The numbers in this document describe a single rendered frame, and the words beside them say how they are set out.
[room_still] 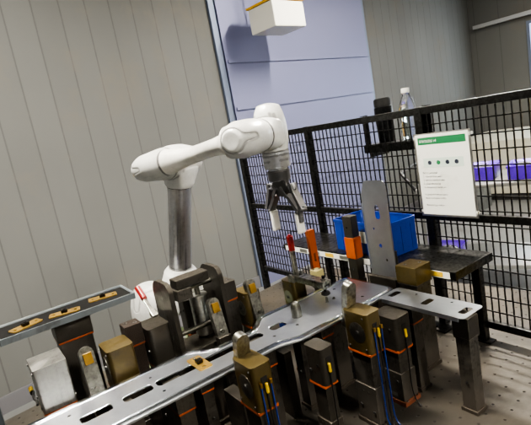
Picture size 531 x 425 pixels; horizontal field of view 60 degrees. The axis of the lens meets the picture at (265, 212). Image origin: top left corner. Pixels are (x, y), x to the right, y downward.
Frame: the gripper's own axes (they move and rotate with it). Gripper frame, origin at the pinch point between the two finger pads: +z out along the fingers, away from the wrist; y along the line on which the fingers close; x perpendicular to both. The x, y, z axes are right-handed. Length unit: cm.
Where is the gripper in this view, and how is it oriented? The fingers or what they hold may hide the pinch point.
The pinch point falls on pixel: (288, 228)
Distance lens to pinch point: 155.1
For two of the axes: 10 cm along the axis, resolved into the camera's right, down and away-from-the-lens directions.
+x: 8.0, -2.5, 5.4
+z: 1.8, 9.7, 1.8
